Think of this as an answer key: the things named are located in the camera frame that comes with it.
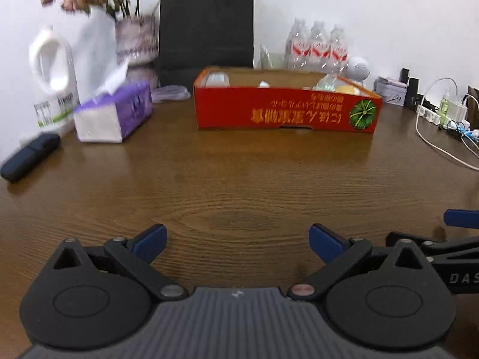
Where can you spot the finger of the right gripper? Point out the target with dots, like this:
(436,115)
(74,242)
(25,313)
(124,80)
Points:
(468,219)

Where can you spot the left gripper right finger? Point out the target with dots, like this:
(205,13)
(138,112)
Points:
(340,255)

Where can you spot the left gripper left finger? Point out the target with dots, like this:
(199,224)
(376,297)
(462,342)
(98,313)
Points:
(133,259)

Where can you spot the white tissue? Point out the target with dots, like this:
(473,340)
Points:
(264,84)

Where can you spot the translucent plastic container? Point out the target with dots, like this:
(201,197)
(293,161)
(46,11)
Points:
(217,80)

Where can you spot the yellow plush toy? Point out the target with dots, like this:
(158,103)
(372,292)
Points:
(347,89)

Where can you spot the iridescent plastic bag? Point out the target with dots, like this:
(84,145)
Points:
(328,83)

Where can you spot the white power strip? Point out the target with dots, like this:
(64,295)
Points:
(430,116)

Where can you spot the green spray bottle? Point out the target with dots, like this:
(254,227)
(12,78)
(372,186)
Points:
(443,108)

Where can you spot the black small bottles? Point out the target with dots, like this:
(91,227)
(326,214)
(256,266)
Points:
(412,91)

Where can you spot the purple tissue pack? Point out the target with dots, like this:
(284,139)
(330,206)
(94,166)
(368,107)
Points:
(117,110)

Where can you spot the grey tin box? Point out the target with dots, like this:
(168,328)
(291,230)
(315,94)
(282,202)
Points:
(392,91)

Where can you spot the dark blue case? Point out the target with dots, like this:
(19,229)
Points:
(29,157)

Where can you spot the red cardboard box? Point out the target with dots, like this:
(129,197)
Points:
(288,102)

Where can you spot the white detergent jug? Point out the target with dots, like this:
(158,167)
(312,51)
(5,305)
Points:
(55,93)

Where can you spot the white astronaut figurine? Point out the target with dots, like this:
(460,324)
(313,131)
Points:
(357,70)

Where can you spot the water bottle middle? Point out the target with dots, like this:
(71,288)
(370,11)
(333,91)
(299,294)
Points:
(319,47)

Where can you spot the water bottle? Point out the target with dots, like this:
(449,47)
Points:
(297,46)
(338,49)
(319,47)

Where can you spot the water bottle right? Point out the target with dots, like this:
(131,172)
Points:
(338,49)

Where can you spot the glass cup with spoon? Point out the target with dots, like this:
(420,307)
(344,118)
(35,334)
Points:
(271,61)

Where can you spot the water bottle left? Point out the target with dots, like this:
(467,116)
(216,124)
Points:
(297,46)

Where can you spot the purple fuzzy vase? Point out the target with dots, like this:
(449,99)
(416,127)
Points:
(137,47)

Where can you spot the black paper bag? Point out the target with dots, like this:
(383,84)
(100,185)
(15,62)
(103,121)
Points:
(195,34)

